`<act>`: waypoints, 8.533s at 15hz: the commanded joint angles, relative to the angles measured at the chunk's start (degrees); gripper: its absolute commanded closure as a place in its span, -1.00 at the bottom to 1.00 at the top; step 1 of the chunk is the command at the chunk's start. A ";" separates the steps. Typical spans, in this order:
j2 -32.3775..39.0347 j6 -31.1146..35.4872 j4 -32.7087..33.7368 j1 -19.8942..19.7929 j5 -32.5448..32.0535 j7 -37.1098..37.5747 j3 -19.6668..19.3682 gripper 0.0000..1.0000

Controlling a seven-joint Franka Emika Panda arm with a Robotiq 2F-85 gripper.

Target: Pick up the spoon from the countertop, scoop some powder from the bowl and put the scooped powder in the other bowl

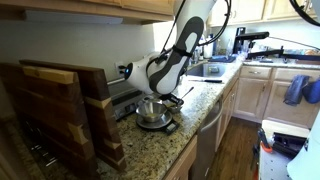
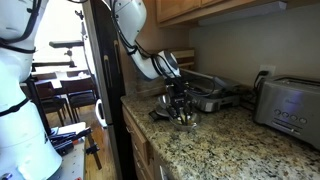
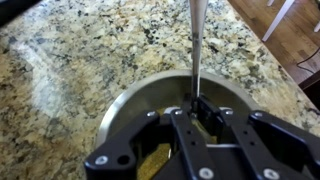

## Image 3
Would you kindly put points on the steel bowl with yellow powder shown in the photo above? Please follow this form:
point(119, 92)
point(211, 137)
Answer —
point(153, 95)

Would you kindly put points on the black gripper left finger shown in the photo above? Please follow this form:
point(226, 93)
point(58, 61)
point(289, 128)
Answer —
point(113, 160)

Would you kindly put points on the silver metal spoon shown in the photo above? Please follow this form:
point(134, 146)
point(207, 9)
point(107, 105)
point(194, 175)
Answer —
point(198, 30)

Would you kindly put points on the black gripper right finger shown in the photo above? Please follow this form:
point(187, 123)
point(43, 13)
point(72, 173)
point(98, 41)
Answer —
point(283, 140)

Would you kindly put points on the white stand leg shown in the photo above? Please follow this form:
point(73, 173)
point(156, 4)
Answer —
point(278, 20)

